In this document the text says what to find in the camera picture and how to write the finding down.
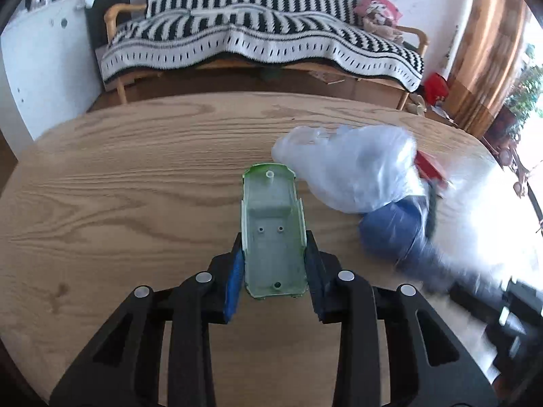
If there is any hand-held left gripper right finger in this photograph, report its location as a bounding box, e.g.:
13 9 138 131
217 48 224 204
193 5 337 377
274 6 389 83
303 230 499 407

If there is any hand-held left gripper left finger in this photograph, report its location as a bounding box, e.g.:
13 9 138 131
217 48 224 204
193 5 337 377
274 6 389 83
49 232 247 407

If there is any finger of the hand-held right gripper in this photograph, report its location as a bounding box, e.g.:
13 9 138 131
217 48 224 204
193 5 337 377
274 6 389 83
450 280 507 312

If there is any green translucent plastic shell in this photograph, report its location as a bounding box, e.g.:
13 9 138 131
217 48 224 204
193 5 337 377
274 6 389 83
240 162 308 300

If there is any blue ball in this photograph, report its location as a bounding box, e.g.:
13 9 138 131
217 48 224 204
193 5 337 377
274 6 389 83
360 200 480 293

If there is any translucent white plastic bag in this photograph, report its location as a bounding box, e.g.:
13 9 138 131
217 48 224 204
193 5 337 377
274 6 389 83
271 125 442 221

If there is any red box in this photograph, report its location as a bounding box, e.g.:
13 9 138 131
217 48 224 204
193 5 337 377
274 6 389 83
413 150 448 189

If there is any red bag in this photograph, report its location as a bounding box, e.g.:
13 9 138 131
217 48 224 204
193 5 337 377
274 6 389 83
423 72 450 104

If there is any green houseplant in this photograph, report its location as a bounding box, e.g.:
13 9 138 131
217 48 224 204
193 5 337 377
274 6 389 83
503 42 543 136

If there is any striped covered sofa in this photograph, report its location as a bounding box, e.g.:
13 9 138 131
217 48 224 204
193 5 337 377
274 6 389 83
101 0 425 92

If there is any pink plush toy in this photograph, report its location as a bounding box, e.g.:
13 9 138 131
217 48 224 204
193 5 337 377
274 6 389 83
354 0 404 43

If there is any white cabinet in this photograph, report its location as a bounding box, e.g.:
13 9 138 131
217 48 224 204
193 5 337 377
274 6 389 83
0 0 105 145

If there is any wooden sofa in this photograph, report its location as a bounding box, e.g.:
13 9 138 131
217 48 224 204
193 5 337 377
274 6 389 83
104 3 429 111

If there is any black cabinet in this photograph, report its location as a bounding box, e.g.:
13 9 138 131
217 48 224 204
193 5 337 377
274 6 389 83
85 0 130 49

